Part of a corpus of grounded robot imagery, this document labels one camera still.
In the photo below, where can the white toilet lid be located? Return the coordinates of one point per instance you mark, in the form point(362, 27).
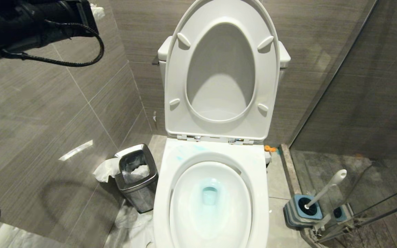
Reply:
point(221, 79)

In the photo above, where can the white crumpled tissue paper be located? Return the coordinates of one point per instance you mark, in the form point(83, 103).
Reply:
point(107, 170)

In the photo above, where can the clear plastic bag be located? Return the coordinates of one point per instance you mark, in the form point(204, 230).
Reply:
point(133, 227)

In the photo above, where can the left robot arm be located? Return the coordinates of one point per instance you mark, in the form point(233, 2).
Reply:
point(19, 20)

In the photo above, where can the glass shower door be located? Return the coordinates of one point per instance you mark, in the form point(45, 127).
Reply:
point(374, 103)

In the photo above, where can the small orange object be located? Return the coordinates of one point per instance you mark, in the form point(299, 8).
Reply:
point(270, 148)

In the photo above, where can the white toilet bowl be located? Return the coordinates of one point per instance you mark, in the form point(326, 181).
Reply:
point(257, 193)

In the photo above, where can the white toilet seat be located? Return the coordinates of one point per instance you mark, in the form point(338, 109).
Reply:
point(174, 86)

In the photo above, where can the silver trash bin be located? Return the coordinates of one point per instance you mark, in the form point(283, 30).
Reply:
point(140, 196)

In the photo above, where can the white toilet brush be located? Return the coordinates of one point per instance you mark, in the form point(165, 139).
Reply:
point(329, 186)

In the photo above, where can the blue grey brush holder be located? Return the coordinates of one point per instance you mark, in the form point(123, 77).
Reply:
point(293, 212)

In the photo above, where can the water supply valve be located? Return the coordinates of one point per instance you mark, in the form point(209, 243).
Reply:
point(154, 117)

